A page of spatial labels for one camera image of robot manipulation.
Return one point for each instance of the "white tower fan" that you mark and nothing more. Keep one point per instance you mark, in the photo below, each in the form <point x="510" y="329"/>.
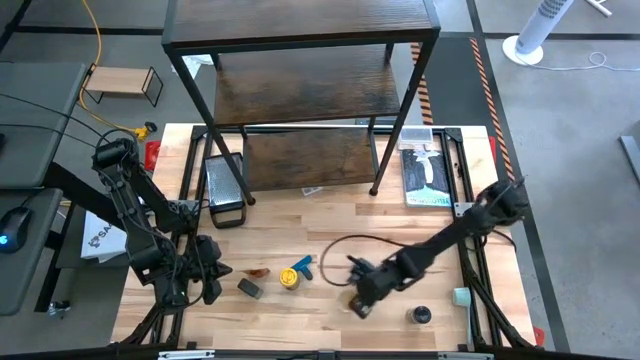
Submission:
<point x="540" y="25"/>

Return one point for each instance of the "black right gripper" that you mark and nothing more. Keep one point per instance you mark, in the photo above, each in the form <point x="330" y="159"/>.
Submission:
<point x="382" y="282"/>

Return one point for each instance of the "red table clamp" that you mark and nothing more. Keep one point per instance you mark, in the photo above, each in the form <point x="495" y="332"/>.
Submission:
<point x="538" y="336"/>
<point x="152" y="152"/>

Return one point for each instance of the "small wooden floor shelf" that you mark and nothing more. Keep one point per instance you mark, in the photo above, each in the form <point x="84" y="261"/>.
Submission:
<point x="117" y="80"/>

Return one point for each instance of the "black computer mouse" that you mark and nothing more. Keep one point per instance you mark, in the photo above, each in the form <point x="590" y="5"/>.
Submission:
<point x="15" y="230"/>

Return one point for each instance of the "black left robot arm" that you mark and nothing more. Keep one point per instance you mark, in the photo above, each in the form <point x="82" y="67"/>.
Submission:
<point x="135" y="220"/>

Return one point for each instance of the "grey desk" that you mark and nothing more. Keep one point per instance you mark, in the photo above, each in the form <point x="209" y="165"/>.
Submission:
<point x="25" y="280"/>
<point x="40" y="120"/>

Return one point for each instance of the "white crumpled cloth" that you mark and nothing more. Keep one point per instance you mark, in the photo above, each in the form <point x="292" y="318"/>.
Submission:
<point x="197" y="62"/>

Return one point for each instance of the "metal desk clamp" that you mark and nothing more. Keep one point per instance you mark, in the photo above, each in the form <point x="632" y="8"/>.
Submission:
<point x="59" y="309"/>

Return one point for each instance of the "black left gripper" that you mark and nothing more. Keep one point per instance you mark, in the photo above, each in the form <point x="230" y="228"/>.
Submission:
<point x="195" y="275"/>

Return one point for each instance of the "orange black hazard tape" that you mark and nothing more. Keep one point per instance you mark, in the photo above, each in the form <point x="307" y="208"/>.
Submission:
<point x="424" y="95"/>
<point x="492" y="110"/>

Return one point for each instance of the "white plastic tray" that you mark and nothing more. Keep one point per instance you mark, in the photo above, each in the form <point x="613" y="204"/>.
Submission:
<point x="312" y="191"/>

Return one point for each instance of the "blue T-shaped hand tool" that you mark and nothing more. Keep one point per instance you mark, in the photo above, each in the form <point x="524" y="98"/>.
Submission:
<point x="302" y="265"/>

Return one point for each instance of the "clear plastic box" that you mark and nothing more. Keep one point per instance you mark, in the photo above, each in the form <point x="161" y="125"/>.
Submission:
<point x="415" y="137"/>

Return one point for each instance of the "white pipe piece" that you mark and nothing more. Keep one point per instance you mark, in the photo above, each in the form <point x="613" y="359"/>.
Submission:
<point x="600" y="7"/>

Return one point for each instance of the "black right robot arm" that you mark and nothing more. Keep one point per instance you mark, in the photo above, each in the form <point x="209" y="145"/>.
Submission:
<point x="450" y="235"/>

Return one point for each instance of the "black metal wooden shelf rack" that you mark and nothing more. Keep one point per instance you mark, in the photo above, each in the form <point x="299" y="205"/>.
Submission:
<point x="300" y="85"/>

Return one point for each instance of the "white printed cardboard box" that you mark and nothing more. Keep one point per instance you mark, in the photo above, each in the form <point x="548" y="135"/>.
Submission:
<point x="102" y="240"/>

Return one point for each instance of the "yellow-lid chili onion spice jar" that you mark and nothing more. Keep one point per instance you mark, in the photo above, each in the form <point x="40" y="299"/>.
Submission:
<point x="290" y="278"/>

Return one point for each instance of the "grey metal bar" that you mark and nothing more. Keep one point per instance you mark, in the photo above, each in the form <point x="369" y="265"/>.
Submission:
<point x="631" y="155"/>

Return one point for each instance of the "black-lid glass spice jar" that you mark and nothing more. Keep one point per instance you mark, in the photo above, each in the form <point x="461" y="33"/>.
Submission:
<point x="420" y="315"/>

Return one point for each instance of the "silver rig bracket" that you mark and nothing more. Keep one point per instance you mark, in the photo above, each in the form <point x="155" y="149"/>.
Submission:
<point x="186" y="355"/>
<point x="465" y="356"/>

